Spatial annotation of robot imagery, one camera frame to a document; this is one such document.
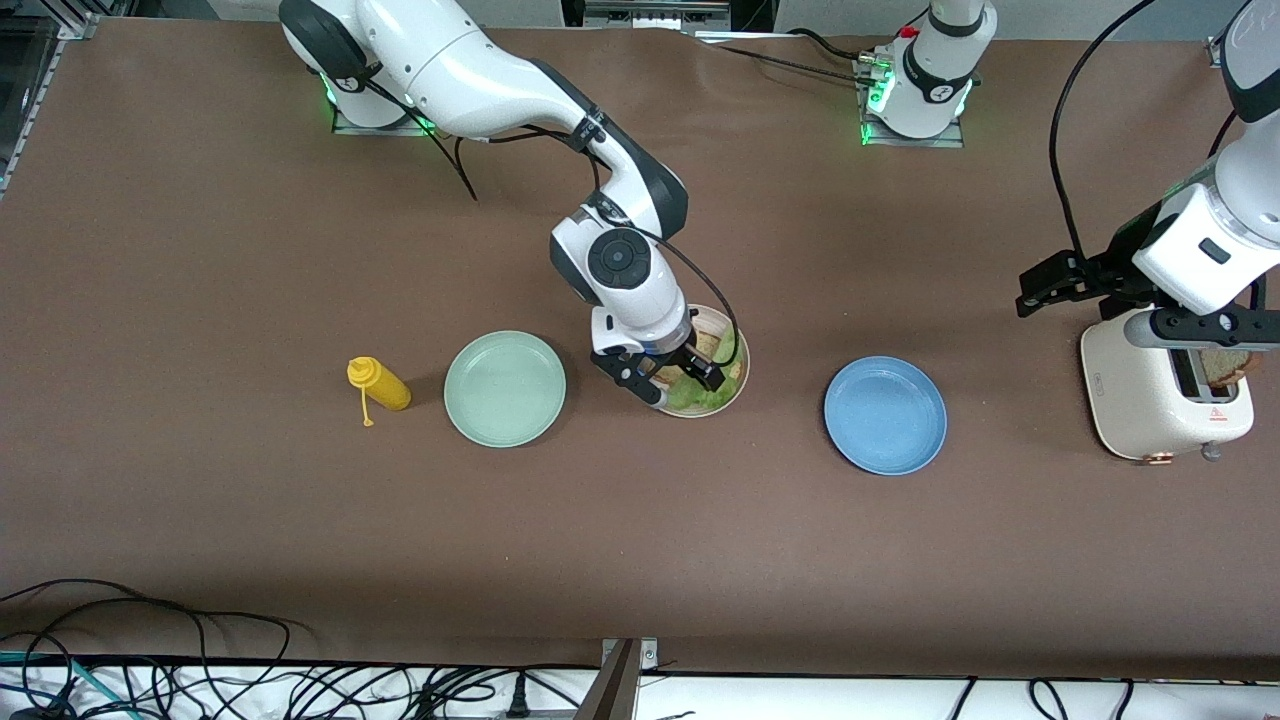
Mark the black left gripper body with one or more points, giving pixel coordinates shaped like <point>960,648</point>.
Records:
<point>1113,263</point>

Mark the brown bread slice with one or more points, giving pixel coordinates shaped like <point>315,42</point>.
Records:
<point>1225,365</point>
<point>708,343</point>

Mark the green lettuce leaf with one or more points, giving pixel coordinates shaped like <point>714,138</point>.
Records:
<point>700,398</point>

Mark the yellow mustard squeeze bottle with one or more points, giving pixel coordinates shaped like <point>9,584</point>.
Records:
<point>385,385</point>

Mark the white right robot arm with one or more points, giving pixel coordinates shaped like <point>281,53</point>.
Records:
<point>470,80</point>

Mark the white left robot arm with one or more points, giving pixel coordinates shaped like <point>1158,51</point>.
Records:
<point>935,90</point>

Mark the beige plate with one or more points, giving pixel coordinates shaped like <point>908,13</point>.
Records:
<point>715,316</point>

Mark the blue plate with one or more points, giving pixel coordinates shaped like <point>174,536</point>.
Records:
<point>885,415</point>

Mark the mint green plate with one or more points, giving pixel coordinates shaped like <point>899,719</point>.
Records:
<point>505,390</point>

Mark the white toaster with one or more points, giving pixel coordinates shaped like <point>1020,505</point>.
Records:
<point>1130,400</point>

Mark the black equipment rack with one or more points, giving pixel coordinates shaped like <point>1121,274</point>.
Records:
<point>750,12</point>

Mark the black power plug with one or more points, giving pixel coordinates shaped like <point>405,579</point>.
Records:
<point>518,700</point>

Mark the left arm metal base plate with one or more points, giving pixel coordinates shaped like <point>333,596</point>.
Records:
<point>915,143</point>

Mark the aluminium profile post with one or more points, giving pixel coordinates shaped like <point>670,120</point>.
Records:
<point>618,690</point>

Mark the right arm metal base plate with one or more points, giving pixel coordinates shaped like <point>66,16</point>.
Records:
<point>350,128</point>

